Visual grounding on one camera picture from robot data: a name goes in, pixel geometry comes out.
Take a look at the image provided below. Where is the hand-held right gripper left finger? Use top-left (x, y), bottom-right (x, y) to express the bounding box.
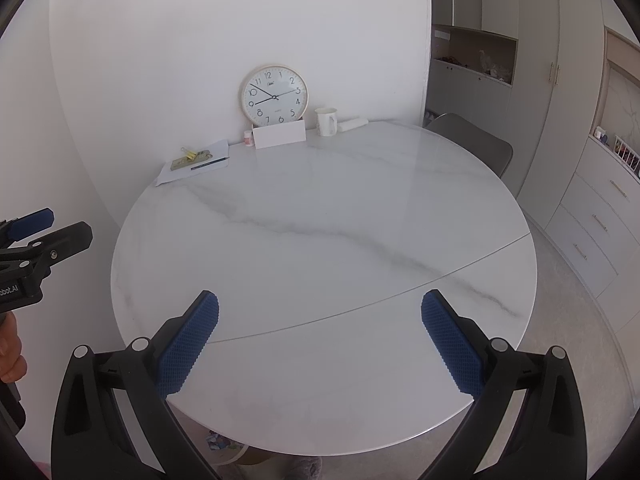
top-left (50, 290), bottom-right (221, 480)

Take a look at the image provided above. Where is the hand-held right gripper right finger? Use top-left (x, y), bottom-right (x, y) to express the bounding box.
top-left (421, 289), bottom-right (588, 480)

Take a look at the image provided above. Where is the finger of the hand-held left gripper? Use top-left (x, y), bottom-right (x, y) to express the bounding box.
top-left (0, 207), bottom-right (55, 246)
top-left (0, 221), bottom-right (94, 281)

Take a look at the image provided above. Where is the white round waste bin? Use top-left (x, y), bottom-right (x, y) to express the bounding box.
top-left (205, 430), bottom-right (251, 467)

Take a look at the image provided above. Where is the person's left hand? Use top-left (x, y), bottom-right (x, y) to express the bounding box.
top-left (0, 311), bottom-right (29, 384)

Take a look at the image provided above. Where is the olive green stationery item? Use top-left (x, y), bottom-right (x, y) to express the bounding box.
top-left (171, 150), bottom-right (211, 171)

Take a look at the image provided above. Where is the white paper sheet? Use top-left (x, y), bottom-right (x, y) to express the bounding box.
top-left (156, 139), bottom-right (231, 187)

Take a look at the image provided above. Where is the grey fuzzy slipper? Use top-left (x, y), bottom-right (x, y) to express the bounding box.
top-left (282, 455), bottom-right (326, 480)

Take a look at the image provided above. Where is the kitchen unit with drawers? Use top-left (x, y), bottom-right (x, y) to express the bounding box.
top-left (542, 25), bottom-right (640, 301)

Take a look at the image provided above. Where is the grey chair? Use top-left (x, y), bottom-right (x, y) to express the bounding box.
top-left (425, 112), bottom-right (514, 178)

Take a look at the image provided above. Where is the white card box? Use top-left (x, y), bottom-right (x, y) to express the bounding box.
top-left (252, 119), bottom-right (307, 150)

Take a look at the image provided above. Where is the white mug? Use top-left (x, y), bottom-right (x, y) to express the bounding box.
top-left (315, 107), bottom-right (340, 137)

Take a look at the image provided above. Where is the white dish rack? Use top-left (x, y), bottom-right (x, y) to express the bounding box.
top-left (612, 134), bottom-right (640, 176)

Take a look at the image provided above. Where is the pale decorative ornament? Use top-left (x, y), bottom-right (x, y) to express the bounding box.
top-left (477, 50), bottom-right (512, 81)

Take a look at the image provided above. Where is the tall cabinet with niche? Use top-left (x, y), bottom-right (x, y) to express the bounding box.
top-left (430, 0), bottom-right (606, 241)

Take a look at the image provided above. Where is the round white wall clock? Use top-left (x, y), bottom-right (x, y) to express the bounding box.
top-left (238, 64), bottom-right (309, 129)

